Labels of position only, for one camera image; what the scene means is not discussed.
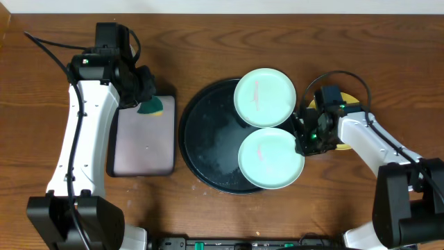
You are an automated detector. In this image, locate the green yellow sponge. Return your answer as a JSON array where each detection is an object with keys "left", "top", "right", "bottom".
[{"left": 137, "top": 96, "right": 164, "bottom": 116}]

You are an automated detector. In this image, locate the mint green plate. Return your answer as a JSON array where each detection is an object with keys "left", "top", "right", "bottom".
[
  {"left": 233, "top": 68, "right": 297, "bottom": 128},
  {"left": 238, "top": 128, "right": 305, "bottom": 190}
]

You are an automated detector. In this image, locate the black rectangular soap tray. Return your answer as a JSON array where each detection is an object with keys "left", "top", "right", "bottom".
[{"left": 106, "top": 95, "right": 176, "bottom": 177}]

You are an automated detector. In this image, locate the round black tray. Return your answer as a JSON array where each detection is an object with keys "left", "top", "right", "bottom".
[{"left": 178, "top": 77, "right": 302, "bottom": 194}]

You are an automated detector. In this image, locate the lower mint green plate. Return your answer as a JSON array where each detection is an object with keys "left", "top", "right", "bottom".
[{"left": 238, "top": 128, "right": 305, "bottom": 190}]

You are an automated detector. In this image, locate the black rail with green clips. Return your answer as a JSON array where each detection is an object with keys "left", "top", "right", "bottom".
[{"left": 151, "top": 233, "right": 346, "bottom": 250}]

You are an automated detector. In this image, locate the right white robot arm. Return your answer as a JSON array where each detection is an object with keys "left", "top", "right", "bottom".
[{"left": 292, "top": 103, "right": 443, "bottom": 249}]

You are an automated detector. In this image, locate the yellow plate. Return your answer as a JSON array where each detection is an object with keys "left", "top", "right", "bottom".
[{"left": 308, "top": 92, "right": 359, "bottom": 151}]

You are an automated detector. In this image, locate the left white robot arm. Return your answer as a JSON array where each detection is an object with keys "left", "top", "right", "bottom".
[{"left": 26, "top": 80, "right": 149, "bottom": 249}]

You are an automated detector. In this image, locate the upper mint green plate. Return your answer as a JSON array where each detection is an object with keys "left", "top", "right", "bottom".
[{"left": 233, "top": 68, "right": 297, "bottom": 128}]

